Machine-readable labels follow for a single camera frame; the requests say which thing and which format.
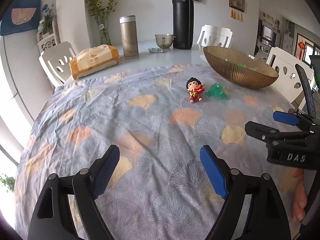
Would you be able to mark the gold thermos bottle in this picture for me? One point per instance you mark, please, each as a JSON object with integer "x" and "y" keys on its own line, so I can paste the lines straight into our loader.
{"x": 128, "y": 30}

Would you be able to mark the green crystal toy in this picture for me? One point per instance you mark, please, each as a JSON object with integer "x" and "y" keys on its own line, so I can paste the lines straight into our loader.
{"x": 218, "y": 91}

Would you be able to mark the framed picture lower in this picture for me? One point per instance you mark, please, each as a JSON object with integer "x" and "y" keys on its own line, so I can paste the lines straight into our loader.
{"x": 237, "y": 4}

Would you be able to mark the white carved shelf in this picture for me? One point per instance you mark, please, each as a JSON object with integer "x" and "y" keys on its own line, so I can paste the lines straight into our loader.
{"x": 48, "y": 31}

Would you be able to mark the person's right hand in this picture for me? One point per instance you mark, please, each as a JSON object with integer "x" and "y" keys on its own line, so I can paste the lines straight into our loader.
{"x": 300, "y": 198}

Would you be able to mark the flower vase with plant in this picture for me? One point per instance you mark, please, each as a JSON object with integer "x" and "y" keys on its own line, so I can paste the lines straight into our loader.
{"x": 101, "y": 15}

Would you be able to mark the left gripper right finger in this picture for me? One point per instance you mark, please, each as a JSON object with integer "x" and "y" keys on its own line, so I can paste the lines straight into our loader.
{"x": 266, "y": 219}

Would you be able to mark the small glass cup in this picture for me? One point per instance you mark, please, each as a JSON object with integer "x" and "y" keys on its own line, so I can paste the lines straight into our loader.
{"x": 164, "y": 41}

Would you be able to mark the floral grey tablecloth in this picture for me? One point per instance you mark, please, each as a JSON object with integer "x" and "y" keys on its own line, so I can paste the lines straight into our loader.
{"x": 159, "y": 189}

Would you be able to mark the brown ribbed glass bowl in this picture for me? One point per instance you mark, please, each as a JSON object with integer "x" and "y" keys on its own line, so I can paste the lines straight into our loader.
{"x": 239, "y": 68}

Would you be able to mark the white chair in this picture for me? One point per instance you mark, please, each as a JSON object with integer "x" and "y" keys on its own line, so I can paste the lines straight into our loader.
{"x": 288, "y": 83}
{"x": 55, "y": 62}
{"x": 214, "y": 36}

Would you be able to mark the white chair far right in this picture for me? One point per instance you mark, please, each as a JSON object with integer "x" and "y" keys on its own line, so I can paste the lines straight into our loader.
{"x": 214, "y": 36}

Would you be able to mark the orange tissue pack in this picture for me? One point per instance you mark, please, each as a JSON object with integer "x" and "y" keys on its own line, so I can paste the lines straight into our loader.
{"x": 93, "y": 60}

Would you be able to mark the small metal dish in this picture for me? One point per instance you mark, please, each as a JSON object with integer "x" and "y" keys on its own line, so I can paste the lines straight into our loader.
{"x": 157, "y": 50}

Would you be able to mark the white chair far left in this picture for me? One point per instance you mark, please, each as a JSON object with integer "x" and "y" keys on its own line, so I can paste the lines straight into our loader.
{"x": 55, "y": 62}

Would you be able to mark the tall black thermos flask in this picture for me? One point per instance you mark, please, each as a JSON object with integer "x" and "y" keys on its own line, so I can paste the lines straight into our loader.
{"x": 183, "y": 24}

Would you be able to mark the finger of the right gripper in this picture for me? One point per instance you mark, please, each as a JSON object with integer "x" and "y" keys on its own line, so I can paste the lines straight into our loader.
{"x": 286, "y": 118}
{"x": 268, "y": 134}

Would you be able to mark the red boy figurine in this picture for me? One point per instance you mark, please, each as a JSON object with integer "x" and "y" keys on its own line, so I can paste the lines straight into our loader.
{"x": 195, "y": 88}

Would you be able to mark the blue fabric wall hanging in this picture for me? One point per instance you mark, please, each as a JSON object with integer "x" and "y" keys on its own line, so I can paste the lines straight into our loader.
{"x": 22, "y": 15}

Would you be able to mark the white chair near right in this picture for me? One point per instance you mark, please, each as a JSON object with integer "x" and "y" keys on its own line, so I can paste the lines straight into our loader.
{"x": 288, "y": 83}

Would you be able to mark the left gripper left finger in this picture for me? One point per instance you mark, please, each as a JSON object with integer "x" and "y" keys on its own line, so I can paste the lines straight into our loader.
{"x": 52, "y": 218}

